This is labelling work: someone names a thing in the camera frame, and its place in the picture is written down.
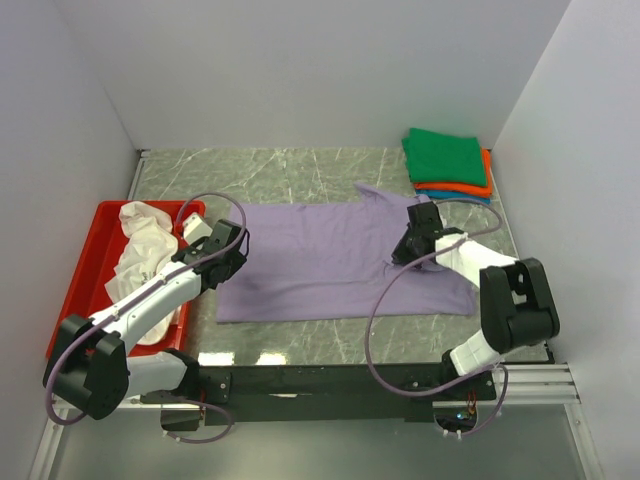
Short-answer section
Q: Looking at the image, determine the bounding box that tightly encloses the purple t shirt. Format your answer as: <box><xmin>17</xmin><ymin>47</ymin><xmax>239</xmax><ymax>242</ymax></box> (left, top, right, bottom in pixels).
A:
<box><xmin>216</xmin><ymin>184</ymin><xmax>476</xmax><ymax>324</ymax></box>

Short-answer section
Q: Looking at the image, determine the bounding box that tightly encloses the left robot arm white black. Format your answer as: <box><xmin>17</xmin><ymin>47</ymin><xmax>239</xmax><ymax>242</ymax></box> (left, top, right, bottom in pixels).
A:
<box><xmin>43</xmin><ymin>220</ymin><xmax>248</xmax><ymax>420</ymax></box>

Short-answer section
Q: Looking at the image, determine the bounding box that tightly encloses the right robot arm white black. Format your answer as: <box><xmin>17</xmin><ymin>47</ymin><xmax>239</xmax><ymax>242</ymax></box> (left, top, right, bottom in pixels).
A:
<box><xmin>392</xmin><ymin>202</ymin><xmax>560</xmax><ymax>399</ymax></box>

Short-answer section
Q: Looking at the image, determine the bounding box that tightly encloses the blue folded t shirt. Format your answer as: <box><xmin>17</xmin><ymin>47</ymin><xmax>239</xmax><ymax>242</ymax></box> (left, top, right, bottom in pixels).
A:
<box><xmin>415</xmin><ymin>189</ymin><xmax>491</xmax><ymax>205</ymax></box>

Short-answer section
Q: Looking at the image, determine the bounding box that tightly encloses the white t shirt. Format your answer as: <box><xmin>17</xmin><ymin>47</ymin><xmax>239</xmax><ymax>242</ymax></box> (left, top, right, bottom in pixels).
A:
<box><xmin>103</xmin><ymin>199</ymin><xmax>186</xmax><ymax>347</ymax></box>

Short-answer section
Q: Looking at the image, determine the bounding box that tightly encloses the orange folded t shirt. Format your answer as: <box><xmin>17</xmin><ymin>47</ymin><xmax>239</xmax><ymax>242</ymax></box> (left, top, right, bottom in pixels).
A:
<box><xmin>413</xmin><ymin>149</ymin><xmax>493</xmax><ymax>203</ymax></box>

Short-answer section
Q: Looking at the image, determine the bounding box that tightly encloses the green folded t shirt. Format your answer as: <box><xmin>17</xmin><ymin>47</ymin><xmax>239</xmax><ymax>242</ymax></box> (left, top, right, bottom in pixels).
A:
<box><xmin>401</xmin><ymin>128</ymin><xmax>486</xmax><ymax>186</ymax></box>

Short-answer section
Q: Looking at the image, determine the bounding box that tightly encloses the red plastic bin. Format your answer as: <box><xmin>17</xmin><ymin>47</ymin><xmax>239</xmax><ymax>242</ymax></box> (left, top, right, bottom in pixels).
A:
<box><xmin>46</xmin><ymin>200</ymin><xmax>206</xmax><ymax>359</ymax></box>

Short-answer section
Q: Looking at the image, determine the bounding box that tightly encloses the black base beam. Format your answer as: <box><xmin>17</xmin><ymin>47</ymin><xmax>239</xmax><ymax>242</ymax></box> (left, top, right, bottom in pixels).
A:
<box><xmin>139</xmin><ymin>363</ymin><xmax>499</xmax><ymax>434</ymax></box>

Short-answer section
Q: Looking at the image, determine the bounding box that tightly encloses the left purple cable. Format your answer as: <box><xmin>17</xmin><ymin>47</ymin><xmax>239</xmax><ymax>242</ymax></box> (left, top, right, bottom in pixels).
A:
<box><xmin>42</xmin><ymin>193</ymin><xmax>251</xmax><ymax>446</ymax></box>

